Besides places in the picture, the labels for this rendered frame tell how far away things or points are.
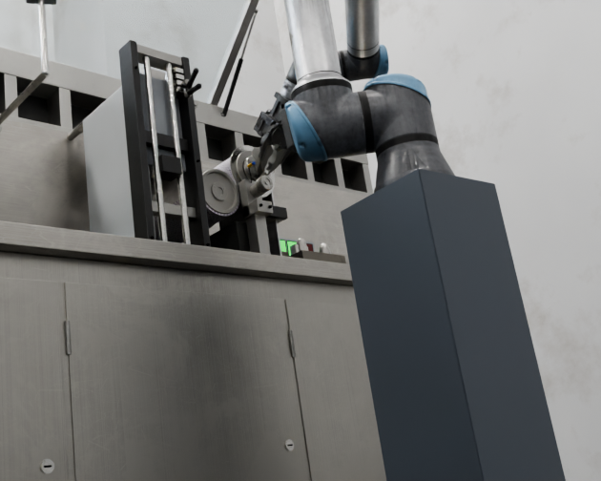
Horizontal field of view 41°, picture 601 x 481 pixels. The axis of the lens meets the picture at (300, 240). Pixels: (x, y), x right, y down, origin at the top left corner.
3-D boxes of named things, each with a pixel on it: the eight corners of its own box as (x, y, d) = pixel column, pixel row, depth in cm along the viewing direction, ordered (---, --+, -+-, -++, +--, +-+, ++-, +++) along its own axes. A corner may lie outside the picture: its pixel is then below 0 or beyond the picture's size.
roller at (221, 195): (203, 209, 194) (197, 164, 198) (147, 243, 211) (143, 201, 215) (241, 216, 202) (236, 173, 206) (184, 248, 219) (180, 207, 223)
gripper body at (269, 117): (273, 136, 212) (292, 95, 208) (290, 151, 206) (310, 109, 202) (251, 131, 207) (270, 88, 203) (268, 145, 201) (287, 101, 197)
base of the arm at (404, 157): (476, 186, 143) (465, 136, 146) (418, 175, 134) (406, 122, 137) (416, 216, 154) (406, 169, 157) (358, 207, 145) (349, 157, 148)
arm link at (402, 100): (443, 128, 141) (427, 61, 145) (367, 139, 141) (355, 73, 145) (435, 156, 153) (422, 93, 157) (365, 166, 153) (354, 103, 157)
